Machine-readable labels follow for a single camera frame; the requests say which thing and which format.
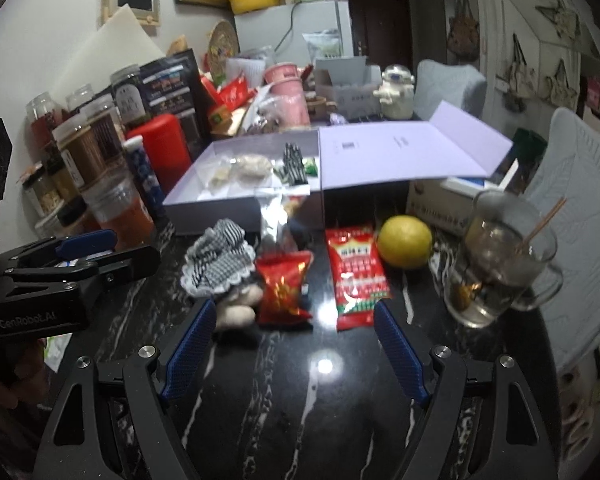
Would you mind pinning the canvas tote bag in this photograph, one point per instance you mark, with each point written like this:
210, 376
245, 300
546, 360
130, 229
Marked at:
519, 77
562, 85

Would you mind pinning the small light blue quilted chair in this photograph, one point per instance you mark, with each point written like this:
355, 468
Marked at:
447, 87

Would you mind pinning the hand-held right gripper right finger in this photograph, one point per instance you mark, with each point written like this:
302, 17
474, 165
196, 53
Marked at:
397, 350

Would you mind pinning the white medicine carton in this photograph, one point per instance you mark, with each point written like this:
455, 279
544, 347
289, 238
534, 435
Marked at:
435, 207

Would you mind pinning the lavender gift box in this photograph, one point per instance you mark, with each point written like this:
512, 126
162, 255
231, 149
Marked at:
380, 150

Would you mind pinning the wall intercom panel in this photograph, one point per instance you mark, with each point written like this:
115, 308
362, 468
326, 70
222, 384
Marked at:
130, 2

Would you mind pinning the green white paper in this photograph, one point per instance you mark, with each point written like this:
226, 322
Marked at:
57, 355

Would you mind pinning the black snack bag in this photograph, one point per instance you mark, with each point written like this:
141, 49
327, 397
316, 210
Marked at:
172, 87

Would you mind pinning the green yellow packet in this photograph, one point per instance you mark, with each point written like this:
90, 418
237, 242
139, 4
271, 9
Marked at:
220, 119

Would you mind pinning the dark wooden door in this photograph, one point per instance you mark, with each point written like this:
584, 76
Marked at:
380, 25

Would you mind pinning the white refrigerator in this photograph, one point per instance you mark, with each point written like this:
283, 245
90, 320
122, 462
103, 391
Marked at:
320, 17

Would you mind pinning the open white cardboard box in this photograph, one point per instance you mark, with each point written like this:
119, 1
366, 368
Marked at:
347, 92

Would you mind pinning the green white pouch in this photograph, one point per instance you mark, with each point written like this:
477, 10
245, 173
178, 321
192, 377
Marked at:
322, 45

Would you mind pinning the clear jar with silver lid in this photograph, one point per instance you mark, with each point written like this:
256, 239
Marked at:
80, 97

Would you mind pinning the purple candy wrapper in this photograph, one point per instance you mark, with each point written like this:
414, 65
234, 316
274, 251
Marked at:
338, 118

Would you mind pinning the silver clear snack packet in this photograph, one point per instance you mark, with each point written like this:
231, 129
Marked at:
280, 220

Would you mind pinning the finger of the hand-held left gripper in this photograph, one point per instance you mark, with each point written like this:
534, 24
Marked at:
125, 265
87, 242

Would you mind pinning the pink cup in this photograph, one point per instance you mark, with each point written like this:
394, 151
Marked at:
287, 97

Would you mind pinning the black white checked cloth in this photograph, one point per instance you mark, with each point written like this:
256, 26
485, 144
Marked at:
220, 257
294, 165

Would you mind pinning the green bag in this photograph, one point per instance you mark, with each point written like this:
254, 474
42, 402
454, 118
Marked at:
527, 152

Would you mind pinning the small red gold snack packet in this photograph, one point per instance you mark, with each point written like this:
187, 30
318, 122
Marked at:
282, 290

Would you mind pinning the brown tote bag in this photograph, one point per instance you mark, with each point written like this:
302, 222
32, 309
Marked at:
464, 35

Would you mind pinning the person's left hand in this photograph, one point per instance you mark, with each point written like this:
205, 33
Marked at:
15, 370

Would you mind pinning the white foam board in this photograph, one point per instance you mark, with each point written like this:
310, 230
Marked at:
115, 55

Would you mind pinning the pink plush slipper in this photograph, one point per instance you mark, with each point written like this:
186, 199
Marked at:
585, 420
574, 385

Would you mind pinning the large light blue quilted chair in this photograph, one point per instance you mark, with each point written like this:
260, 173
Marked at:
580, 220

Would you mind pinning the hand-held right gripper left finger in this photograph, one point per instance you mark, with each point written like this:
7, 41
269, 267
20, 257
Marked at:
190, 350

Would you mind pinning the crumpled clear plastic bag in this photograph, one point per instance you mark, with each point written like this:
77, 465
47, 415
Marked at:
267, 112

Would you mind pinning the yellow lemon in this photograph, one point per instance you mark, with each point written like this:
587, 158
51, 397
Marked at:
405, 242

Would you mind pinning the woven round fan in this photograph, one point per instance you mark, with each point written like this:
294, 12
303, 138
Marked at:
222, 47

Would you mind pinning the blue tablet tube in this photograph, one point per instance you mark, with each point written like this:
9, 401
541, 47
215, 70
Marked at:
145, 180

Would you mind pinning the jar of red dried fruit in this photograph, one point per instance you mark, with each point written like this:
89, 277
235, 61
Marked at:
42, 120

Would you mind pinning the white house-shaped cabinet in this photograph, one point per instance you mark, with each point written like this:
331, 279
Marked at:
510, 5

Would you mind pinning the white paper sheet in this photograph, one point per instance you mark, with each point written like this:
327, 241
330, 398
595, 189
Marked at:
245, 70

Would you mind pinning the clear bag of white pieces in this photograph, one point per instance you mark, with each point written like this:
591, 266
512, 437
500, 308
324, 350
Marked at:
252, 169

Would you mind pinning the small jar of nuts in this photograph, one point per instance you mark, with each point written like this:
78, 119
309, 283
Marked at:
42, 192

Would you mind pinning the long red snack packet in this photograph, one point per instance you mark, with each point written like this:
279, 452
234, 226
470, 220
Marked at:
357, 275

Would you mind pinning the beige plush item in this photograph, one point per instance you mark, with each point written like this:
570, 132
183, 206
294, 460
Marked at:
235, 315

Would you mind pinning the thin stirring stick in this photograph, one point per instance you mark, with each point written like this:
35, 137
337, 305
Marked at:
542, 225

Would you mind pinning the glass mug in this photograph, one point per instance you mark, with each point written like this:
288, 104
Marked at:
495, 270

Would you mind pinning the jar of brown powder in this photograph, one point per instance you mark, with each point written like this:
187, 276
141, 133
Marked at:
80, 155

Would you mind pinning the red canister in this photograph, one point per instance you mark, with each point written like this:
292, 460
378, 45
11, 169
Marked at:
162, 152

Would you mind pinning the blue white flat box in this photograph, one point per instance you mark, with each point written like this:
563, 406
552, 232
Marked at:
470, 184

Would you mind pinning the brown mug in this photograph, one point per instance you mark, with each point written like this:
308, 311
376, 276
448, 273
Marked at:
322, 107

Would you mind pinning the jar of dark food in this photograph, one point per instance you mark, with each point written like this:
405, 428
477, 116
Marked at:
105, 130

